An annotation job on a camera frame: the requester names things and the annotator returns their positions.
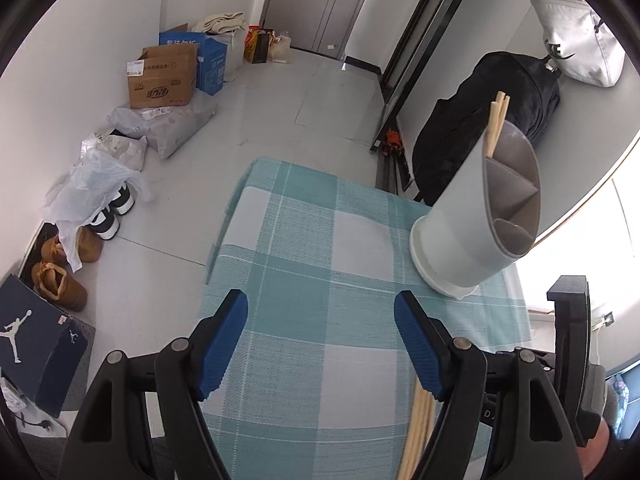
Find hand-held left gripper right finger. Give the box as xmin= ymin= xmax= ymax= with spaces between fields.
xmin=394 ymin=290 xmax=586 ymax=480

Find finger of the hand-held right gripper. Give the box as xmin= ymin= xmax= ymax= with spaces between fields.
xmin=546 ymin=275 xmax=592 ymax=448

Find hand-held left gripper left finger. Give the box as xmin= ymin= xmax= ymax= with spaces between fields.
xmin=65 ymin=289 xmax=249 ymax=480

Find white utensil holder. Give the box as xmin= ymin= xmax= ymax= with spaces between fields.
xmin=409 ymin=120 xmax=543 ymax=301

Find person's right hand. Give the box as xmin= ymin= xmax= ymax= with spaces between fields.
xmin=577 ymin=417 xmax=613 ymax=480

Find blue floral cloth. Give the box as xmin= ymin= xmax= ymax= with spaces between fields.
xmin=605 ymin=375 xmax=628 ymax=436

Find teal checkered tablecloth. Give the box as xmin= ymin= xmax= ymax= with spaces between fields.
xmin=202 ymin=157 xmax=533 ymax=480

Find brown boot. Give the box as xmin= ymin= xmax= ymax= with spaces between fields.
xmin=31 ymin=260 xmax=88 ymax=311
xmin=41 ymin=227 xmax=104 ymax=267

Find black and white sneaker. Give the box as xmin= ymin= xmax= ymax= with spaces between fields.
xmin=107 ymin=182 xmax=137 ymax=216
xmin=85 ymin=207 xmax=121 ymax=241

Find navy shoe box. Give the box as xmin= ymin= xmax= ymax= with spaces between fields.
xmin=0 ymin=274 xmax=88 ymax=418

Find white plastic bag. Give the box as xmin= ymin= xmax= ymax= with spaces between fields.
xmin=44 ymin=152 xmax=153 ymax=273

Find white paper parcel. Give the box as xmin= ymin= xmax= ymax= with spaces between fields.
xmin=80 ymin=131 xmax=149 ymax=173

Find large grey mailer bag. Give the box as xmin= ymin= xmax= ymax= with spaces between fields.
xmin=145 ymin=92 xmax=220 ymax=160

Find black duffel bag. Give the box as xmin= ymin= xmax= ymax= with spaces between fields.
xmin=411 ymin=51 xmax=561 ymax=206

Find small grey mailer bag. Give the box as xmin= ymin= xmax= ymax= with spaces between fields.
xmin=107 ymin=106 xmax=151 ymax=138

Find brown cardboard box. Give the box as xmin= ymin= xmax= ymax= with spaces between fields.
xmin=127 ymin=42 xmax=198 ymax=110

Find blue cardboard box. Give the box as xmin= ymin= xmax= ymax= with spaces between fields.
xmin=159 ymin=24 xmax=228 ymax=97

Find black paper bag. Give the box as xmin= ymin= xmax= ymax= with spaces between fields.
xmin=250 ymin=30 xmax=275 ymax=65

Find beige bag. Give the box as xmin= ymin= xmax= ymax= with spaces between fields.
xmin=270 ymin=31 xmax=292 ymax=64

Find white sack with cloth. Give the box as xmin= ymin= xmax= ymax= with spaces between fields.
xmin=192 ymin=11 xmax=248 ymax=83

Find grey tote bag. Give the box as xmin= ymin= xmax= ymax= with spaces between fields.
xmin=526 ymin=0 xmax=627 ymax=88

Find grey door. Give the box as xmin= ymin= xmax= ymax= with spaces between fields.
xmin=262 ymin=0 xmax=383 ymax=56

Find black metal frame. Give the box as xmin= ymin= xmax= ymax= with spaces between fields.
xmin=370 ymin=0 xmax=486 ymax=156

